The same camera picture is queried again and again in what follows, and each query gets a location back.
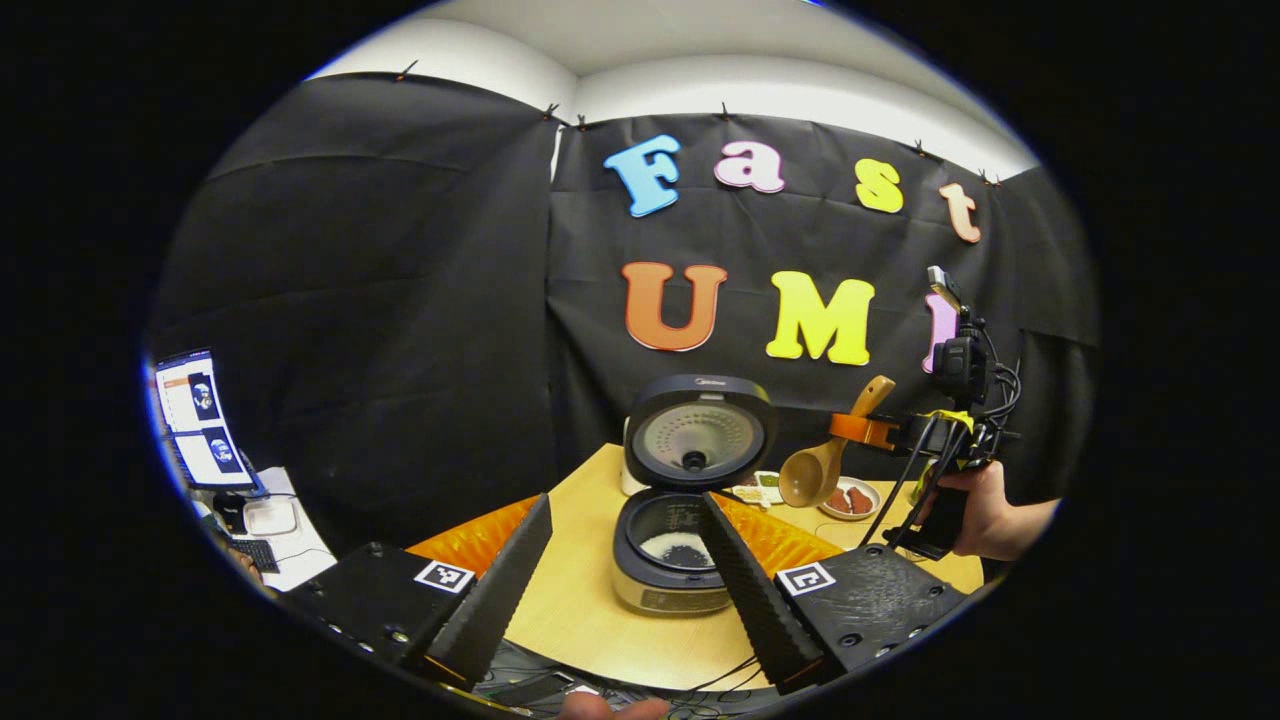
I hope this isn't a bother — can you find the white rice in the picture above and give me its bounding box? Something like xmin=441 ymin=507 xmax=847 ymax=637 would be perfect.
xmin=640 ymin=532 xmax=716 ymax=568

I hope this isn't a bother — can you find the white round plate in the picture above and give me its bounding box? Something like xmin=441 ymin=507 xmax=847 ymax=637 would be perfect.
xmin=820 ymin=476 xmax=883 ymax=522

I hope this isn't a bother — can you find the white side desk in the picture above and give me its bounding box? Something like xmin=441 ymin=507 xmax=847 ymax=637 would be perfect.
xmin=190 ymin=465 xmax=336 ymax=593

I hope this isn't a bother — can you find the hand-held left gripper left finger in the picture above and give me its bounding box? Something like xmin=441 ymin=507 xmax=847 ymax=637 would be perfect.
xmin=285 ymin=492 xmax=554 ymax=691

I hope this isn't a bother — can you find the white divided grain dish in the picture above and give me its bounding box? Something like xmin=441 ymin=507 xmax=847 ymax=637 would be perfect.
xmin=733 ymin=471 xmax=786 ymax=506

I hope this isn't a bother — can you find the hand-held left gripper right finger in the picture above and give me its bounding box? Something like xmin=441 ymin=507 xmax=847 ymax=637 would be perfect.
xmin=700 ymin=490 xmax=969 ymax=696

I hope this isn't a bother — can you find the silver black rice cooker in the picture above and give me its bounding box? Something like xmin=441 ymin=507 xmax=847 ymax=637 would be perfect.
xmin=612 ymin=374 xmax=779 ymax=615

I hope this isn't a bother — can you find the computer monitor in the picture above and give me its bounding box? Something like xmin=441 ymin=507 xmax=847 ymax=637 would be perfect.
xmin=152 ymin=347 xmax=263 ymax=491

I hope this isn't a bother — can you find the black backdrop cloth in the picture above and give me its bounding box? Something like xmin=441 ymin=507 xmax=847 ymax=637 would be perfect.
xmin=150 ymin=72 xmax=1101 ymax=561

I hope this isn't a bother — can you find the wooden spoon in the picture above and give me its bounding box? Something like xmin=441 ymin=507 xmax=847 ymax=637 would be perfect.
xmin=778 ymin=375 xmax=897 ymax=509

